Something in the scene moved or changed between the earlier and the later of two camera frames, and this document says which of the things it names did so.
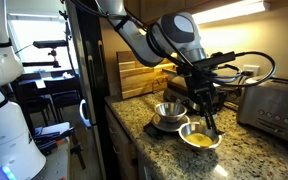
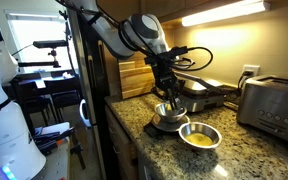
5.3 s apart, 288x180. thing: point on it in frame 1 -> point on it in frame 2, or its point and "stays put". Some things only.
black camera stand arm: (47, 44) stays put
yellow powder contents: (200, 138) stays put
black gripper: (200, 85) -> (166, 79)
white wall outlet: (254, 68) stays put
